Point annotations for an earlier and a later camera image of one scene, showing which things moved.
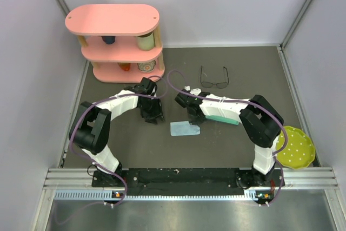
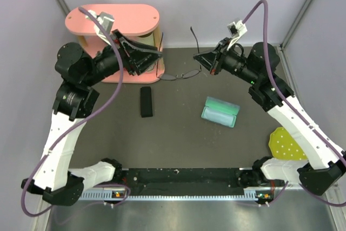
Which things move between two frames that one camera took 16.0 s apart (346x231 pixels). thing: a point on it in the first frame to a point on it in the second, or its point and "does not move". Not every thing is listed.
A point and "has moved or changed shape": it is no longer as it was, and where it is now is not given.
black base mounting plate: (188, 182) does not move
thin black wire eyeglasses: (209, 84) to (188, 73)
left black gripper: (157, 113) to (140, 58)
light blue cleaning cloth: (184, 128) has moved or changed shape
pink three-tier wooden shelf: (121, 41) does not move
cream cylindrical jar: (146, 43) does not move
